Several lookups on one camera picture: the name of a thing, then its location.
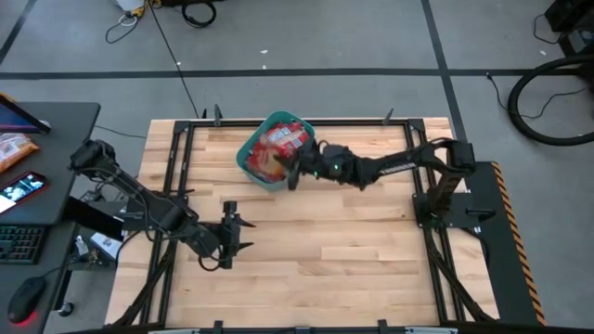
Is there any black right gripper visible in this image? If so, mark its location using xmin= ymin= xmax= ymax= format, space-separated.
xmin=274 ymin=137 xmax=356 ymax=192

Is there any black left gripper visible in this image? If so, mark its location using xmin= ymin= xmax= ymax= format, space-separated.
xmin=197 ymin=200 xmax=257 ymax=271

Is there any teal plastic basket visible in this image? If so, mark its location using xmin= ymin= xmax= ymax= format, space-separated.
xmin=235 ymin=109 xmax=316 ymax=193

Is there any white box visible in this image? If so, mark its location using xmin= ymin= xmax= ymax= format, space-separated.
xmin=90 ymin=231 xmax=123 ymax=260

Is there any black desk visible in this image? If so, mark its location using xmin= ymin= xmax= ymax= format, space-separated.
xmin=0 ymin=101 xmax=101 ymax=334

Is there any black backlit keyboard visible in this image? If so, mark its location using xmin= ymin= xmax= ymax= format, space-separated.
xmin=0 ymin=225 xmax=48 ymax=265

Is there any phone in red case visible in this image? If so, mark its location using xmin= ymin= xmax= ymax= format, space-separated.
xmin=0 ymin=171 xmax=50 ymax=215

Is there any white floor object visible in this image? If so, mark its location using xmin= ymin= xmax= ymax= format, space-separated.
xmin=115 ymin=0 xmax=147 ymax=13

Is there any black computer mouse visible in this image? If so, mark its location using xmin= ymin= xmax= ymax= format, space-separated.
xmin=6 ymin=276 xmax=48 ymax=325

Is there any black hazard-striped base platform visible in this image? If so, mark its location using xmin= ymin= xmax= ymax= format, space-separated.
xmin=458 ymin=161 xmax=548 ymax=326

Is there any orange snack bag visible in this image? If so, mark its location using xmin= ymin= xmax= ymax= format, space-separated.
xmin=0 ymin=133 xmax=41 ymax=174

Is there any tablet screen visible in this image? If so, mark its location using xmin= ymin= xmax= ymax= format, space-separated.
xmin=0 ymin=92 xmax=53 ymax=135

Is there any black equipment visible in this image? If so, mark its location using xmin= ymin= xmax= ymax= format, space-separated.
xmin=545 ymin=0 xmax=594 ymax=59

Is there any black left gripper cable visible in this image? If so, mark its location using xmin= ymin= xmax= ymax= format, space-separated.
xmin=198 ymin=252 xmax=224 ymax=273

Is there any thin black floor cable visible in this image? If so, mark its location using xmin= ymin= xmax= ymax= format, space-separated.
xmin=484 ymin=71 xmax=587 ymax=120
xmin=532 ymin=13 xmax=562 ymax=45
xmin=94 ymin=123 xmax=148 ymax=140

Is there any long black floor cable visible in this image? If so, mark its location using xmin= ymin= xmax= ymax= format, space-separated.
xmin=147 ymin=0 xmax=201 ymax=120

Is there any black coiled cable loop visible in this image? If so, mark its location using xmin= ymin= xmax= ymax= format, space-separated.
xmin=180 ymin=0 xmax=218 ymax=30

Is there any white and black floor cable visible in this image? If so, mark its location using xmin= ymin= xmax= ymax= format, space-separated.
xmin=105 ymin=12 xmax=140 ymax=45

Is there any thick black hose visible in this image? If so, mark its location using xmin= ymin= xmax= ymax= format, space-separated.
xmin=507 ymin=54 xmax=594 ymax=148

